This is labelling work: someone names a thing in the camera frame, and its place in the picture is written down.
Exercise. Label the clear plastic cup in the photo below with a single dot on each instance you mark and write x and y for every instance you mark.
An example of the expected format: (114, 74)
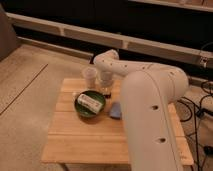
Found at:
(89, 74)

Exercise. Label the green bowl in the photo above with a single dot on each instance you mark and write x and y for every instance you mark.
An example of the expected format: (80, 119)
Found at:
(83, 111)

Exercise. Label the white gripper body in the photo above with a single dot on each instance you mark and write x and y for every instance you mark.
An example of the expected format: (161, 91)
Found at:
(105, 80)

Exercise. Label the dark eraser with white label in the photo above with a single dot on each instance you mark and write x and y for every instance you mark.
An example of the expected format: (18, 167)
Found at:
(106, 94)

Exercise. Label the blue sponge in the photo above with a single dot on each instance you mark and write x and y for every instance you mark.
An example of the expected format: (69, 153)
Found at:
(115, 111)

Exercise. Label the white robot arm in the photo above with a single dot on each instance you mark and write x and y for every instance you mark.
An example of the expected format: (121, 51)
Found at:
(145, 93)

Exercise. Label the wooden table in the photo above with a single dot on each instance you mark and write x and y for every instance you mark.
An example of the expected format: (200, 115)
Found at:
(74, 139)

